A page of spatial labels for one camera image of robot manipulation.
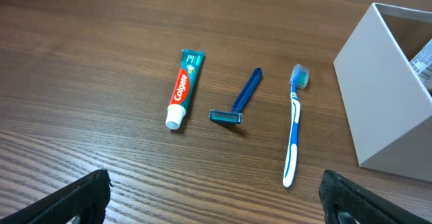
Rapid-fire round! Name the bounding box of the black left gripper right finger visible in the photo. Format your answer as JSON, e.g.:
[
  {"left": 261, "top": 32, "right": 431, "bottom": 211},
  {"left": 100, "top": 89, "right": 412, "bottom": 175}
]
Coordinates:
[{"left": 319, "top": 170, "right": 431, "bottom": 224}]

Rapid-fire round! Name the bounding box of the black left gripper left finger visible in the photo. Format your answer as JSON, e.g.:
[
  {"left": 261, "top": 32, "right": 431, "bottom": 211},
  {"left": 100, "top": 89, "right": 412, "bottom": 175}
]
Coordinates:
[{"left": 1, "top": 169, "right": 111, "bottom": 224}]

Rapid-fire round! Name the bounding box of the white lotion tube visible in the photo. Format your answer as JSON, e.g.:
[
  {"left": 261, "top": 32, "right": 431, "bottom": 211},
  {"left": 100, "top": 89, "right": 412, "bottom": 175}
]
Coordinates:
[{"left": 409, "top": 40, "right": 432, "bottom": 92}]

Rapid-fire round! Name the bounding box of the white cardboard box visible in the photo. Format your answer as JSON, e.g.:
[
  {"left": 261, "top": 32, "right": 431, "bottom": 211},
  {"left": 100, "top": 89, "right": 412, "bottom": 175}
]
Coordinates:
[{"left": 333, "top": 3, "right": 431, "bottom": 181}]

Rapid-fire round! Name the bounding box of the blue white toothbrush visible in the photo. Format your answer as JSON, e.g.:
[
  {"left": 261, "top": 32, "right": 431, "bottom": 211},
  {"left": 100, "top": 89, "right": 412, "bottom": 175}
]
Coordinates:
[{"left": 282, "top": 64, "right": 309, "bottom": 188}]

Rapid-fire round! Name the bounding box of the blue disposable razor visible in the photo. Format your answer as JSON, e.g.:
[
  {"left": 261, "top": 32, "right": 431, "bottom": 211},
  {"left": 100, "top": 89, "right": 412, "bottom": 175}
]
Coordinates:
[{"left": 209, "top": 67, "right": 263, "bottom": 125}]

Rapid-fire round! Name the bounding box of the Colgate toothpaste tube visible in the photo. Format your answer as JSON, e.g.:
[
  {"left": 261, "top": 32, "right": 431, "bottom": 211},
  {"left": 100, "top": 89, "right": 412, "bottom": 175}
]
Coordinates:
[{"left": 165, "top": 49, "right": 205, "bottom": 130}]

